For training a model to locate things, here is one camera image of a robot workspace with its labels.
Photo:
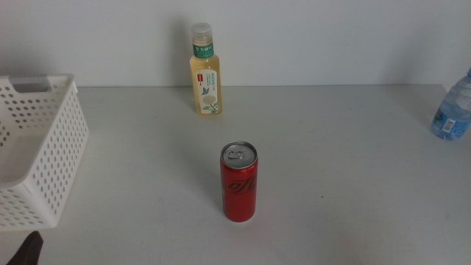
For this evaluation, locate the yellow tea bottle green label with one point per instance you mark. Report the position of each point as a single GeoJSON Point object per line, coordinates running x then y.
{"type": "Point", "coordinates": [206, 73]}

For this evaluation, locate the white perforated plastic basket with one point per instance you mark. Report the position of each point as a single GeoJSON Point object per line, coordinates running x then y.
{"type": "Point", "coordinates": [55, 147]}

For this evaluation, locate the clear water bottle blue cap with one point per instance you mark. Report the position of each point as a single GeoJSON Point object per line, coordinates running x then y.
{"type": "Point", "coordinates": [450, 117]}

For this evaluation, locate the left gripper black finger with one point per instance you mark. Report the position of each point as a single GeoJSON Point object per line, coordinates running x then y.
{"type": "Point", "coordinates": [27, 252]}

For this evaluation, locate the red cola can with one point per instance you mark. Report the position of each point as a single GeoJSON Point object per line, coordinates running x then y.
{"type": "Point", "coordinates": [239, 198]}

